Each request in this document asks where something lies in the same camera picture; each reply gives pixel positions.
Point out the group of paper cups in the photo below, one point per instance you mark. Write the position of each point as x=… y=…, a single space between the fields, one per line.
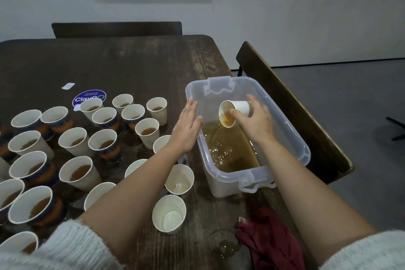
x=74 y=141

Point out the dark wooden chair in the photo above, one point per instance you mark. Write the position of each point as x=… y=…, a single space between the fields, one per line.
x=294 y=115
x=117 y=29

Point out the round white side table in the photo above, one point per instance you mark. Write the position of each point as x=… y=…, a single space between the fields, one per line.
x=398 y=128

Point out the round blue sticker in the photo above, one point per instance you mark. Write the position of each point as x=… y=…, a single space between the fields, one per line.
x=88 y=96

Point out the person's left hand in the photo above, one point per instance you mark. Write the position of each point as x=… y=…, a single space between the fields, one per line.
x=186 y=130

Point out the person's right hand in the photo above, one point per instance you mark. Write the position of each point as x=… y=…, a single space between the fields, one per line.
x=258 y=126

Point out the white paper cup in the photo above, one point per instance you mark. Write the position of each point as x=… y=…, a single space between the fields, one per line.
x=237 y=108

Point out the dark wooden table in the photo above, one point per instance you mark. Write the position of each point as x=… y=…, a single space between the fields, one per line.
x=126 y=58

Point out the clear plastic storage bin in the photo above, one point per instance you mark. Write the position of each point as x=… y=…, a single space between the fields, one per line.
x=228 y=185

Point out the dark red cloth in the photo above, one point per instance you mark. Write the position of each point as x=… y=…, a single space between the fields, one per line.
x=271 y=244

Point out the person's right forearm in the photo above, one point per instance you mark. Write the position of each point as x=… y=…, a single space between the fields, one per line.
x=313 y=206

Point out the person's left forearm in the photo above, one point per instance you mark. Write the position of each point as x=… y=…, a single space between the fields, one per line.
x=126 y=206

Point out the small white paper label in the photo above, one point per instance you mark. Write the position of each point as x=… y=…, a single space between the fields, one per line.
x=68 y=85

